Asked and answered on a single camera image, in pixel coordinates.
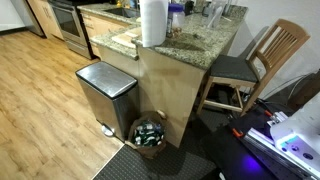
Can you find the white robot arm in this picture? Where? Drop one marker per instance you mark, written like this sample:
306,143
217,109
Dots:
298,137

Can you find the white paper towel roll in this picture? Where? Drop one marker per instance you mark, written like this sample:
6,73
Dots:
153,21

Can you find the clear plastic water bottle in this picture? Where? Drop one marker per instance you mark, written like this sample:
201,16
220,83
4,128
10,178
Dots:
216,9

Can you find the brown paper bag of cans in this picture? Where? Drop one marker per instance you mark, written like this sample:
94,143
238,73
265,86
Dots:
147,134

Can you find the stainless steel trash can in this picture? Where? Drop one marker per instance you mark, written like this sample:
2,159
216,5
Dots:
113,96

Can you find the wooden chair grey cushion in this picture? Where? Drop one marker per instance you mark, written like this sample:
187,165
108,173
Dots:
250,76

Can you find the clear jar purple lid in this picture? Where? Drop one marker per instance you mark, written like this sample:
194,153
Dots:
175,20

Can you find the stainless steel oven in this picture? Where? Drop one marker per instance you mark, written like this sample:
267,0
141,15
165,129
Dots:
71,25

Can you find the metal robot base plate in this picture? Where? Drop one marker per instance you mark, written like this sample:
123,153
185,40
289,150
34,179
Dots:
258,131

